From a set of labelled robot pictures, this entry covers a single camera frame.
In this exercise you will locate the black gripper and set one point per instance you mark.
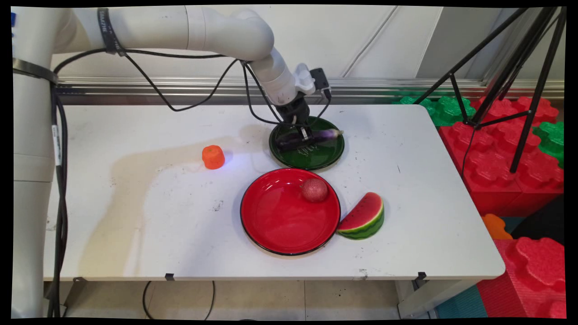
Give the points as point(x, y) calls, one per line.
point(295, 113)

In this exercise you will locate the purple toy eggplant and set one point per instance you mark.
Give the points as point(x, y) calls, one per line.
point(327, 134)

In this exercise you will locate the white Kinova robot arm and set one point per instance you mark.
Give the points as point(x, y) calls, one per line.
point(31, 180)

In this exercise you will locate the dark green plate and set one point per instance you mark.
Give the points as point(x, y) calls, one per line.
point(311, 159)

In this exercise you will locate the red toy apple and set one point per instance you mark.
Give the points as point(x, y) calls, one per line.
point(314, 190)

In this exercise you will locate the red plate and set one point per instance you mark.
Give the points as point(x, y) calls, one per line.
point(280, 216)

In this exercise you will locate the orange toy fruit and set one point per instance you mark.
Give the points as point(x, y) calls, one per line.
point(213, 157)

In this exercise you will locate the toy watermelon slice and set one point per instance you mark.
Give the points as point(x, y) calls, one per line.
point(363, 216)

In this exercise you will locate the green foam block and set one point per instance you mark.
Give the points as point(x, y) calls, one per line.
point(552, 140)
point(445, 110)

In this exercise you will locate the large red foam block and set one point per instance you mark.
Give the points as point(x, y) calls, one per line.
point(492, 158)

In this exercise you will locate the white table leg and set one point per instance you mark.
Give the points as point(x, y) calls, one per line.
point(429, 298)

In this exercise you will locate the orange foam piece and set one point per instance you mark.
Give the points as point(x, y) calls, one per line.
point(495, 227)

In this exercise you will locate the teal floor mat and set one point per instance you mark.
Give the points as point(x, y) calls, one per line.
point(460, 307)

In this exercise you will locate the black tripod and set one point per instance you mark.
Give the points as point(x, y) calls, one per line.
point(537, 85)

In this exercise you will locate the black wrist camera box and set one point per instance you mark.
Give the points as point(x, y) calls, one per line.
point(320, 81)

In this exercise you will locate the aluminium rail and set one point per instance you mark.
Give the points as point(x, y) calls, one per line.
point(384, 88)

